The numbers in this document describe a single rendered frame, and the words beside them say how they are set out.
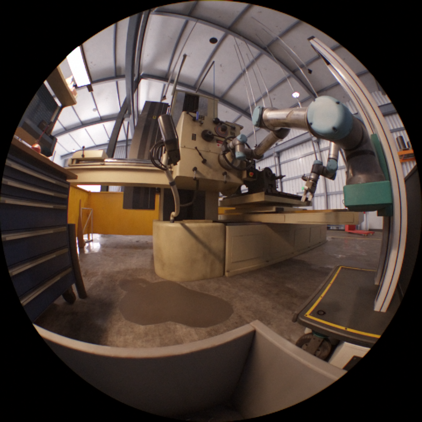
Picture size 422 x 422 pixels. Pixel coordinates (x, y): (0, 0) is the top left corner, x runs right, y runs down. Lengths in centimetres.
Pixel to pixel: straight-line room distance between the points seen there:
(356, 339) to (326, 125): 59
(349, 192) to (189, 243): 127
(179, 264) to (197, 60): 861
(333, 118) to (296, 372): 42
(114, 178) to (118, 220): 224
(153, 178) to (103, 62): 914
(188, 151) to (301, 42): 763
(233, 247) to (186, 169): 96
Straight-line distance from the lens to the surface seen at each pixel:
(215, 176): 144
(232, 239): 155
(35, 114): 155
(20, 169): 82
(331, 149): 102
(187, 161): 139
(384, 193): 45
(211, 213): 209
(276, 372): 17
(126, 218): 372
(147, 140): 219
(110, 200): 385
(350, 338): 56
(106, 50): 964
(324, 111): 41
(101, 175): 170
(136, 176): 159
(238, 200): 196
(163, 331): 92
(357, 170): 47
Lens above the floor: 67
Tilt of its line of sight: 2 degrees up
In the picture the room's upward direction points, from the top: 1 degrees clockwise
